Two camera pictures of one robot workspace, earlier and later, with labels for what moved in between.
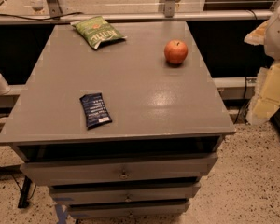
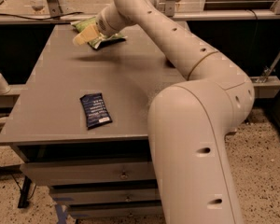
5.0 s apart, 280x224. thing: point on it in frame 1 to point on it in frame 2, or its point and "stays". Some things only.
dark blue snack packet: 95,110 stays
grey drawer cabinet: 126,129 stays
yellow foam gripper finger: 257,36 to 108,21
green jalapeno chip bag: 96,31 stays
